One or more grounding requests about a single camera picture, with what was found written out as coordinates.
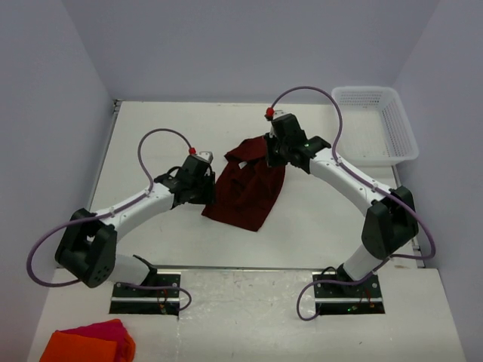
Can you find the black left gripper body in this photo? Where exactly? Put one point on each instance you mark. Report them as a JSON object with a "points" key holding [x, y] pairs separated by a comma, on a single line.
{"points": [[203, 191]]}

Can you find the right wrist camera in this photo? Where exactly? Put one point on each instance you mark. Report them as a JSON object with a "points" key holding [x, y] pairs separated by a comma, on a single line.
{"points": [[272, 114]]}

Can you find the white plastic basket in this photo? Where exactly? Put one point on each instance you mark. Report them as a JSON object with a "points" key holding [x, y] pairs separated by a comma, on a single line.
{"points": [[376, 131]]}

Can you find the dark red t-shirt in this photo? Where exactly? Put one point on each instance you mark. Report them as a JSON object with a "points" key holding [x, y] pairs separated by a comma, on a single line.
{"points": [[248, 188]]}

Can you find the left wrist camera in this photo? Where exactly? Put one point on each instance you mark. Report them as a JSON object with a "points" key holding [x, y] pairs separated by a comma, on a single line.
{"points": [[206, 156]]}

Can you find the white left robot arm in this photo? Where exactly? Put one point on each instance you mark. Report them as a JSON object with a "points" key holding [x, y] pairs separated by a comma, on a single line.
{"points": [[88, 246]]}

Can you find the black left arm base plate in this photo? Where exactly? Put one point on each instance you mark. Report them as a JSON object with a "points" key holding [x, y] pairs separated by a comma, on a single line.
{"points": [[127, 300]]}

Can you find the pink folded t-shirt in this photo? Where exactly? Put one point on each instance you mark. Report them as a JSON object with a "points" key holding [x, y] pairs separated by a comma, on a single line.
{"points": [[112, 330]]}

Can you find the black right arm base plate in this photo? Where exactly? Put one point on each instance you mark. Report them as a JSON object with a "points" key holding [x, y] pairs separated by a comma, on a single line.
{"points": [[332, 299]]}

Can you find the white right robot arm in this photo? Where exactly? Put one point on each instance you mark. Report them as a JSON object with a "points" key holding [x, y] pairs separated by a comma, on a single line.
{"points": [[388, 226]]}

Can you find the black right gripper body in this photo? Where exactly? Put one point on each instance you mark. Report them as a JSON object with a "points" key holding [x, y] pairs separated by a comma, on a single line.
{"points": [[283, 148]]}

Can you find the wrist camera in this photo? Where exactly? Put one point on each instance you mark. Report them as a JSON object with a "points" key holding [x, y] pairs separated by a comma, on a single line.
{"points": [[272, 114], [206, 156]]}

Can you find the orange folded t-shirt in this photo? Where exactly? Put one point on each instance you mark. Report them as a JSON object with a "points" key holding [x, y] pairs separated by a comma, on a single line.
{"points": [[67, 347]]}

